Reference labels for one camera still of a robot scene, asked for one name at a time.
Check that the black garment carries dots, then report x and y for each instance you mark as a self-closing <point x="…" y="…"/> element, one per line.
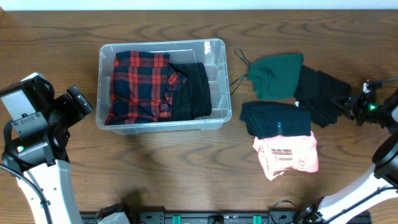
<point x="314" y="92"/>

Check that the black mounting rail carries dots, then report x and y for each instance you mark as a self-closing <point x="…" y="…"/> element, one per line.
<point x="284" y="217"/>

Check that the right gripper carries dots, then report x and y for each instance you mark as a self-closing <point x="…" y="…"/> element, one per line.
<point x="350" y="107"/>

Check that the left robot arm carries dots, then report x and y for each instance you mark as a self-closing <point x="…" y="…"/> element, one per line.
<point x="35" y="150"/>

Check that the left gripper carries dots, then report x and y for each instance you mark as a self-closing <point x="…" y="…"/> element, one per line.
<point x="73" y="114"/>

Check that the black pants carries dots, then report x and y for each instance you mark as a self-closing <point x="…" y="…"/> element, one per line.
<point x="193" y="99"/>

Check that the dark green folded garment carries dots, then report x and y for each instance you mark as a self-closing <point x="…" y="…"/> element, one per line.
<point x="274" y="77"/>

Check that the dark navy folded garment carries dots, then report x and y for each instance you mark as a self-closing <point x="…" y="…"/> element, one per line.
<point x="269" y="119"/>

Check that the red plaid flannel shirt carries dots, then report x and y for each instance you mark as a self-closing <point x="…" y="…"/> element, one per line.
<point x="142" y="88"/>

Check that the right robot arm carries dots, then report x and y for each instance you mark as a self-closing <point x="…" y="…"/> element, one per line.
<point x="377" y="184"/>

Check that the pink printed t-shirt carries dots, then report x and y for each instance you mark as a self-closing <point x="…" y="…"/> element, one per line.
<point x="281" y="153"/>

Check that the clear plastic storage bin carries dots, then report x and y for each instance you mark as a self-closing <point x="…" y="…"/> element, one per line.
<point x="210" y="52"/>

